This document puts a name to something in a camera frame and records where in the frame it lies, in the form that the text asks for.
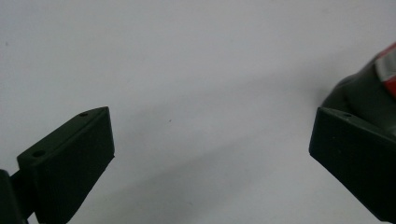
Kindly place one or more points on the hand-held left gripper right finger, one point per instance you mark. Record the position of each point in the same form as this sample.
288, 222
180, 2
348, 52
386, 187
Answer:
358, 161

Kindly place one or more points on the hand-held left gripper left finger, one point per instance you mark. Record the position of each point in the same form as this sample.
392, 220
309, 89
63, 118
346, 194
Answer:
71, 161

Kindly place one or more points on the dark cola bottle red label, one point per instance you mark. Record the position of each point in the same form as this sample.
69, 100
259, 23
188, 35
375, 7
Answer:
361, 93

